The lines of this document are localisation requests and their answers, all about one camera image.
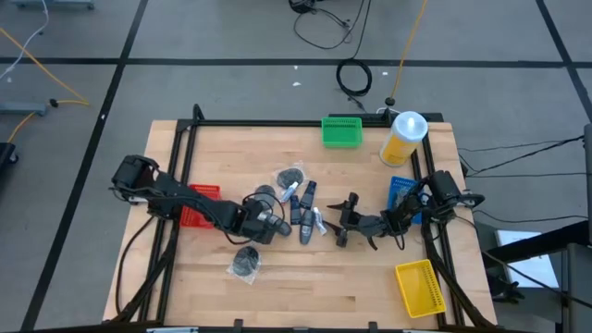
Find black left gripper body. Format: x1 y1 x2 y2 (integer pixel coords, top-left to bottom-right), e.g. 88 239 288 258
233 201 278 245

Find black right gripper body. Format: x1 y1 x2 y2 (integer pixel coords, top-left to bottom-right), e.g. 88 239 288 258
345 212 389 238

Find small white tube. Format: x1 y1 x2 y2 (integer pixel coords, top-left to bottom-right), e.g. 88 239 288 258
279 180 301 204
312 206 327 236

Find black round pad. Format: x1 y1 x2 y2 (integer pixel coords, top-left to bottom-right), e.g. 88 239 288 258
226 245 264 286
272 162 307 191
253 183 278 209

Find blue plastic basket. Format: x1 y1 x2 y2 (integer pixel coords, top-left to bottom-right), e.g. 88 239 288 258
386 175 427 226

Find red plastic basket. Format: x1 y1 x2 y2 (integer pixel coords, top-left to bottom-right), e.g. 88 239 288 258
179 183 222 230

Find green plastic basket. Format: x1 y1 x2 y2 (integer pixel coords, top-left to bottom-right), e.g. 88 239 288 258
321 117 364 149

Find yellow canister with white lid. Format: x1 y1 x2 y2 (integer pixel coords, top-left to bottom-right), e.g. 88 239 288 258
378 110 429 167

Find yellow plastic basket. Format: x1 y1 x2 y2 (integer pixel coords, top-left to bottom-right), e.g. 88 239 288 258
394 258 448 319

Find black clamp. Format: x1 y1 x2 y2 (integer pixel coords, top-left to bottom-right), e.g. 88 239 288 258
488 272 526 304

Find white sheet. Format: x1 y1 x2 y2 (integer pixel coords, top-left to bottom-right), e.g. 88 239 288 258
494 229 561 290

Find black beam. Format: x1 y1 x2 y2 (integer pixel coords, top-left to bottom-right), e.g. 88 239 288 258
480 220 592 265

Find grey cabinet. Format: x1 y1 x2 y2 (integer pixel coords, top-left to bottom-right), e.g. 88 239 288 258
561 242 592 333

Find black caster wheel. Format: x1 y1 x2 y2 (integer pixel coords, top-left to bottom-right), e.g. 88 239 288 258
0 142 19 173

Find grey stand foot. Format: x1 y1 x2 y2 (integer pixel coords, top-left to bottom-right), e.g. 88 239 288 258
0 102 47 117
11 0 96 11

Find black metal table frame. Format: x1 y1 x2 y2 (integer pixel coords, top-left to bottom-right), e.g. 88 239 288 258
110 104 497 330

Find coiled black cable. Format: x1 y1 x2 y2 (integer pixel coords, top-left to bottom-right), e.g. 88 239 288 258
336 58 374 99

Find long yellow floor cable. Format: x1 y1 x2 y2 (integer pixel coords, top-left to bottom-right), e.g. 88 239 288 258
385 0 429 106

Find thin black cables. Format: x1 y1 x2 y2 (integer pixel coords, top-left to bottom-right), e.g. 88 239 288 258
457 135 586 179

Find loose black cable loop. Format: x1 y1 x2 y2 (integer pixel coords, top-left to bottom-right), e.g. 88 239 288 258
289 0 372 51

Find yellow cable with black plug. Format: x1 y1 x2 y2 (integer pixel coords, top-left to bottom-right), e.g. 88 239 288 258
0 27 92 143

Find white floor cable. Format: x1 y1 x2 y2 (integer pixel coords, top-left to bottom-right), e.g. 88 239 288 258
0 0 50 80

